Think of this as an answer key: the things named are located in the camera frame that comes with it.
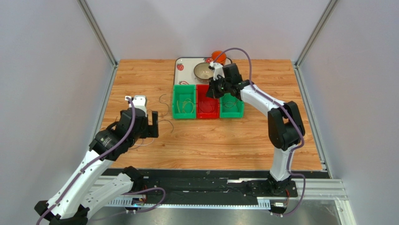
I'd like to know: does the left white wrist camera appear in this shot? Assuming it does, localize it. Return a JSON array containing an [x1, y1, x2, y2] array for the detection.
[[125, 95, 148, 117]]

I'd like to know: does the yellow wire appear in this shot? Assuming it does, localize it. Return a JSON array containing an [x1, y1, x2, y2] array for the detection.
[[177, 97, 195, 114]]

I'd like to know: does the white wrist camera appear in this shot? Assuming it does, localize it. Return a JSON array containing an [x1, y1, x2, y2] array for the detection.
[[125, 95, 148, 117], [209, 62, 225, 81]]

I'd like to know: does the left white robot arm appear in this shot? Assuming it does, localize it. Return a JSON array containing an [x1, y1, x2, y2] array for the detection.
[[34, 106, 159, 225]]

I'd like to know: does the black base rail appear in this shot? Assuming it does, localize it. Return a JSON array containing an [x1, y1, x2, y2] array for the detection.
[[139, 169, 301, 206]]

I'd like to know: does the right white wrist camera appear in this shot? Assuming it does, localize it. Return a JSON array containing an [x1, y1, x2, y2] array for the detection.
[[209, 62, 225, 81]]

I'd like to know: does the left green plastic bin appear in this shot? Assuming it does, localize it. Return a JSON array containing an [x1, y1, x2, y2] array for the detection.
[[172, 85, 196, 120]]

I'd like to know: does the orange mug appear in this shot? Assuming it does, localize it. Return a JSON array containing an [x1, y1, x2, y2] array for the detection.
[[211, 51, 227, 65]]

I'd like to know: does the brown wire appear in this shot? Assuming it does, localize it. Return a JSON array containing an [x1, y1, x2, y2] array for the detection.
[[222, 97, 241, 110]]

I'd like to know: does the right green plastic bin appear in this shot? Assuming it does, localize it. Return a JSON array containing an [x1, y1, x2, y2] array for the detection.
[[220, 94, 244, 119]]

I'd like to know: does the red plastic bin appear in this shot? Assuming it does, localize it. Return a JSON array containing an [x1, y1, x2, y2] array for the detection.
[[196, 84, 220, 119]]

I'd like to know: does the white strawberry tray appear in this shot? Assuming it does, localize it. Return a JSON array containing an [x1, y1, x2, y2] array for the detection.
[[173, 57, 235, 85]]

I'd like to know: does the green plastic bin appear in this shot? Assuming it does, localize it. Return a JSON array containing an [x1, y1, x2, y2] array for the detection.
[[172, 85, 196, 120], [220, 94, 244, 119]]

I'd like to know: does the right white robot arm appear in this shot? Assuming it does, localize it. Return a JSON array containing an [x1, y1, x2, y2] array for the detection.
[[206, 62, 305, 195]]

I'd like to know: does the white wire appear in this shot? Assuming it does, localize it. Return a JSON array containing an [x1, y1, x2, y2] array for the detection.
[[129, 139, 155, 150]]

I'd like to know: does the beige ceramic bowl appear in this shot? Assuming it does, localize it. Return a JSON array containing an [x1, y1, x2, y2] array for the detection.
[[193, 62, 214, 83]]

